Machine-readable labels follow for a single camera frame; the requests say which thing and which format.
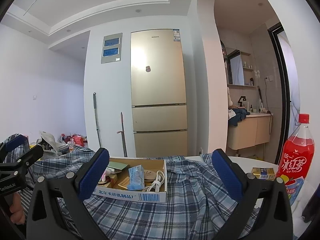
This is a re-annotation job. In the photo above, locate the silver foil bag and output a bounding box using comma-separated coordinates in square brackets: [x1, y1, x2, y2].
[37, 131, 63, 154]

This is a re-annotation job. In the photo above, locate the green notepad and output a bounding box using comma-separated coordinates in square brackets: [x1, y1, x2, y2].
[108, 160, 129, 173]

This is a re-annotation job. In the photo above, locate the black power cable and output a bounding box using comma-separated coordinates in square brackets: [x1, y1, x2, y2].
[264, 81, 273, 134]

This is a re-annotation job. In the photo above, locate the dark object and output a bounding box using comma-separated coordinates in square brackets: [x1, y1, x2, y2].
[302, 187, 320, 223]

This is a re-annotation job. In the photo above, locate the white cable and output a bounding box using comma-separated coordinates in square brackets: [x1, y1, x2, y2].
[142, 170, 166, 193]

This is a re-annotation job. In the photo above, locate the light blue tissue pack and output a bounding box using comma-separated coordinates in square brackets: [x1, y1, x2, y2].
[128, 165, 146, 191]

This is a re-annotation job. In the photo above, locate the tan box with red print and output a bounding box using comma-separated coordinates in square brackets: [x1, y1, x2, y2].
[117, 177, 131, 188]

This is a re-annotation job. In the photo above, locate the red iced tea bottle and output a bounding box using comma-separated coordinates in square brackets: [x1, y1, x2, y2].
[275, 114, 315, 207]

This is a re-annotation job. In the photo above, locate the beige round drain cover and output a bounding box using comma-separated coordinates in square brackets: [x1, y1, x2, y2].
[142, 169, 158, 181]

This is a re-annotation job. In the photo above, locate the black framed glass door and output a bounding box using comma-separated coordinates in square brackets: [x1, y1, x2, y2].
[267, 22, 301, 167]

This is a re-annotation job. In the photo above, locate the gold red small box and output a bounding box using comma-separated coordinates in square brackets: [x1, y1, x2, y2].
[106, 174, 118, 188]

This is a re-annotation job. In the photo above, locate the grey wall panel box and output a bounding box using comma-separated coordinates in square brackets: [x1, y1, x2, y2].
[101, 32, 123, 65]

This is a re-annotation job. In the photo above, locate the dark blue cloth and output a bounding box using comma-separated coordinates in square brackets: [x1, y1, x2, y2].
[228, 108, 251, 127]

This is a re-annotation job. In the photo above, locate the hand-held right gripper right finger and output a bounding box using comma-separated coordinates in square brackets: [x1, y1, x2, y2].
[211, 148, 294, 240]

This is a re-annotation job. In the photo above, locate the blue plaid cloth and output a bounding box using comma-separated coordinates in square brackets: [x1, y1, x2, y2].
[5, 134, 273, 240]

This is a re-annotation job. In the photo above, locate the person's left hand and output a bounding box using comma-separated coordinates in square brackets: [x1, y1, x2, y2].
[8, 192, 26, 225]

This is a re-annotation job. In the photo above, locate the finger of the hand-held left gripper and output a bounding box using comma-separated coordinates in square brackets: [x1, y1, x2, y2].
[14, 144, 45, 173]
[0, 134, 29, 156]

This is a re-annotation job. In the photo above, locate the bathroom mirror cabinet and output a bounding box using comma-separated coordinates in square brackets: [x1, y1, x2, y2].
[228, 51, 244, 85]

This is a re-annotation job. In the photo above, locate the cardboard box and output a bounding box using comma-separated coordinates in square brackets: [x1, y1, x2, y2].
[94, 157, 168, 203]

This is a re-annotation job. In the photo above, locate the grey mop handle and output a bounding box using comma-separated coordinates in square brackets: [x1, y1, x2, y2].
[93, 92, 103, 148]

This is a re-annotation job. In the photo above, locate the beige vanity cabinet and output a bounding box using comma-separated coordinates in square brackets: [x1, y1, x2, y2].
[227, 114, 272, 151]

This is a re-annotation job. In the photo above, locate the gold refrigerator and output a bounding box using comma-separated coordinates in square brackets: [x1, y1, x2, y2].
[130, 29, 189, 158]

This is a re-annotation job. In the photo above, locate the pink soft toy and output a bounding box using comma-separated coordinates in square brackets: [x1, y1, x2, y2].
[101, 169, 113, 182]

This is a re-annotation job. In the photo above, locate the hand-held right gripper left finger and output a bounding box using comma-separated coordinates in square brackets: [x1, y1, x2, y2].
[26, 147, 110, 240]

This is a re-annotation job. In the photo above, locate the yellow blue small pack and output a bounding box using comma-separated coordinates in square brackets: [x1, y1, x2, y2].
[251, 167, 276, 181]

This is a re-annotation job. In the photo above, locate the red plastic bag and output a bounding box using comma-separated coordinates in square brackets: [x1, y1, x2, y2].
[72, 135, 86, 147]

